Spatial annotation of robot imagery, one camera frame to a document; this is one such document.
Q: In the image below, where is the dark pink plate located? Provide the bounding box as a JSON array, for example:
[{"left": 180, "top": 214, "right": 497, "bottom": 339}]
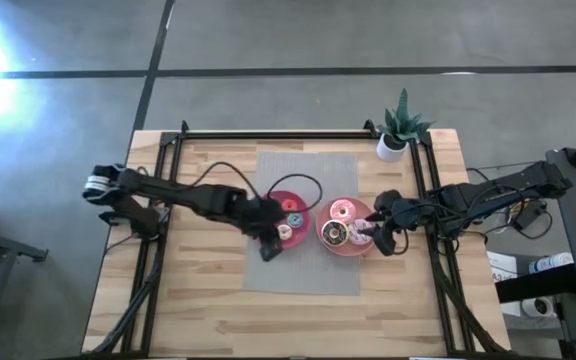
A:
[{"left": 262, "top": 190, "right": 313, "bottom": 250}]

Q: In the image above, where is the black power adapter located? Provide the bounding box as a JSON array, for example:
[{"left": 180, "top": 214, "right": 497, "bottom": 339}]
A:
[{"left": 510, "top": 199, "right": 549, "bottom": 231}]

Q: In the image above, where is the white paper box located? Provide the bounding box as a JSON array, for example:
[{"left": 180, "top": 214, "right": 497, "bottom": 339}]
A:
[{"left": 486, "top": 249, "right": 519, "bottom": 284}]

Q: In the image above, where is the black looped gripper cable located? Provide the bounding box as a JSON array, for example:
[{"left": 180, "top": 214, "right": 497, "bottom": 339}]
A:
[{"left": 266, "top": 173, "right": 325, "bottom": 214}]

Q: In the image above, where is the white tape roll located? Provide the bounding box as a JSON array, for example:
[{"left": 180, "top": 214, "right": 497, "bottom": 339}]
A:
[{"left": 521, "top": 296, "right": 555, "bottom": 319}]

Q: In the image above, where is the grey woven placemat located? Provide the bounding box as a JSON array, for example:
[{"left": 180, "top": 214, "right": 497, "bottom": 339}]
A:
[{"left": 242, "top": 151, "right": 362, "bottom": 296}]

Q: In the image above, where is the black aluminium rig frame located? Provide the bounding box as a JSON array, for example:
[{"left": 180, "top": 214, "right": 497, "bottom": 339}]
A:
[{"left": 82, "top": 119, "right": 509, "bottom": 357}]

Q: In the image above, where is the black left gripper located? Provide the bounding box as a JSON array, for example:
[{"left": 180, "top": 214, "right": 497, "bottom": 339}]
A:
[{"left": 232, "top": 192, "right": 289, "bottom": 262}]

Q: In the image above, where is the light pink frosted large donut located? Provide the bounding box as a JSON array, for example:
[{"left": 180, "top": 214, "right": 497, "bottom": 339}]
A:
[{"left": 347, "top": 218, "right": 375, "bottom": 246}]

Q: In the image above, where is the snake plant in white pot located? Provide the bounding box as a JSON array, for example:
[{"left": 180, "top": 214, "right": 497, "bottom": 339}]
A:
[{"left": 375, "top": 88, "right": 435, "bottom": 163}]

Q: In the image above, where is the light pink plate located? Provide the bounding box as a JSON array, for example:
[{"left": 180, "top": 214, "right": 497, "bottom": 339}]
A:
[{"left": 315, "top": 196, "right": 377, "bottom": 257}]

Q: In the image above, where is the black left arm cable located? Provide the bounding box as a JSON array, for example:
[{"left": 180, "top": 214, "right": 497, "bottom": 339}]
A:
[{"left": 186, "top": 160, "right": 265, "bottom": 202}]

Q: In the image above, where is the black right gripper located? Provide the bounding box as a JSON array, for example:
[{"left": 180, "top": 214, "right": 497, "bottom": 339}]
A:
[{"left": 359, "top": 188, "right": 437, "bottom": 257}]

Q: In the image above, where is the chocolate frosted large donut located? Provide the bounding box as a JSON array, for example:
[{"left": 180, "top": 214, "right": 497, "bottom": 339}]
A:
[{"left": 320, "top": 219, "right": 351, "bottom": 247}]

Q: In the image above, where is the white bottle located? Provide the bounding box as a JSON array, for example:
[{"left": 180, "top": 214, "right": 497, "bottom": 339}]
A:
[{"left": 528, "top": 252, "right": 575, "bottom": 275}]

